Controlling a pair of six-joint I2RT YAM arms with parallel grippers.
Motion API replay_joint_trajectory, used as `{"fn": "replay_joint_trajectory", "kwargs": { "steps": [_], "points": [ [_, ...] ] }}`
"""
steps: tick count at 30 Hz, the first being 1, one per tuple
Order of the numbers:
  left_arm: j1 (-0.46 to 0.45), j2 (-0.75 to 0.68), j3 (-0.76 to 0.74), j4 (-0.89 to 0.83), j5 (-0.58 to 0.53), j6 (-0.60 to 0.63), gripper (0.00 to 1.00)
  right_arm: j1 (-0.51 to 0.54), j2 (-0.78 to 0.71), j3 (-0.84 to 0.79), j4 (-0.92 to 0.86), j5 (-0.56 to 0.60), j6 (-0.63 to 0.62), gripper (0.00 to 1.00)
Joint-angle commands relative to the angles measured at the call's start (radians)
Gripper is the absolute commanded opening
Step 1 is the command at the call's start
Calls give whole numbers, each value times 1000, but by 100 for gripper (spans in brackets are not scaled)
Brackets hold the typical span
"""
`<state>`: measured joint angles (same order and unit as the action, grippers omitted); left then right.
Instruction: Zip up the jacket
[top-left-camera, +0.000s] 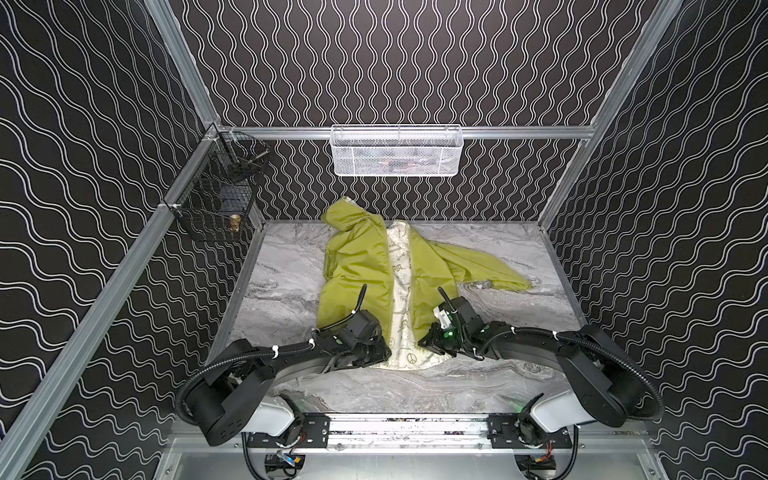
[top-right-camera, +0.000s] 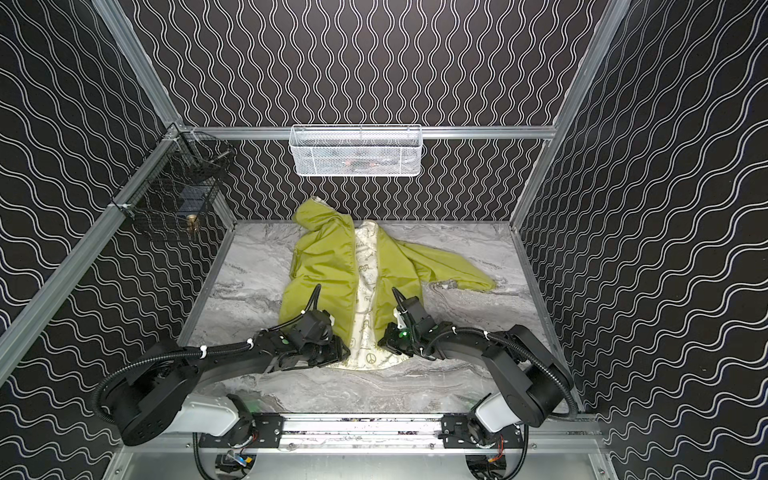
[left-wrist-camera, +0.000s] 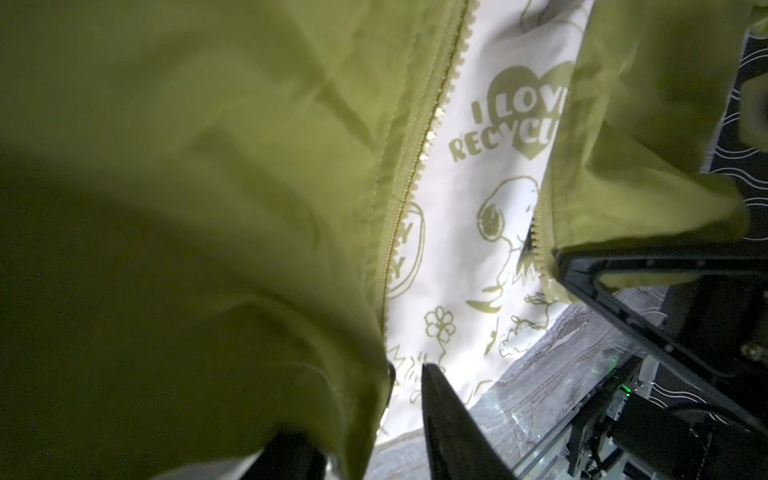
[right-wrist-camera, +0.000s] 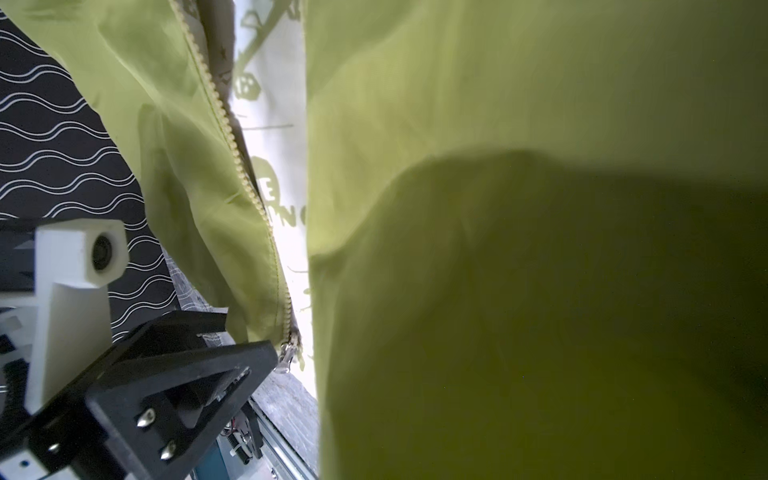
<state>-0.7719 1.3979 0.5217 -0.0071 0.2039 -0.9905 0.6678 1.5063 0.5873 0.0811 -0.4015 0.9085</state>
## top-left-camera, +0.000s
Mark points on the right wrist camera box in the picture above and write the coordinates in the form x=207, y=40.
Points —
x=443, y=317

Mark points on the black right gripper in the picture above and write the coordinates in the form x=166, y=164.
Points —
x=435, y=335

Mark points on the white wire mesh basket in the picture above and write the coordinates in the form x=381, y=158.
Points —
x=392, y=150

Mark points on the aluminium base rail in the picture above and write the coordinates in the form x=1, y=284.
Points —
x=393, y=433

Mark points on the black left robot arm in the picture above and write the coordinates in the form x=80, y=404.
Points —
x=224, y=395

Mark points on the black wire basket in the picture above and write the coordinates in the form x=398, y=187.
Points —
x=225, y=183

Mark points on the lime green printed jacket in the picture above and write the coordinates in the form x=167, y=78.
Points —
x=404, y=276

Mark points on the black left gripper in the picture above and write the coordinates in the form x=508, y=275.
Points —
x=377, y=348

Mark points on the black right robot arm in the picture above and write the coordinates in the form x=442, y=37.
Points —
x=602, y=382

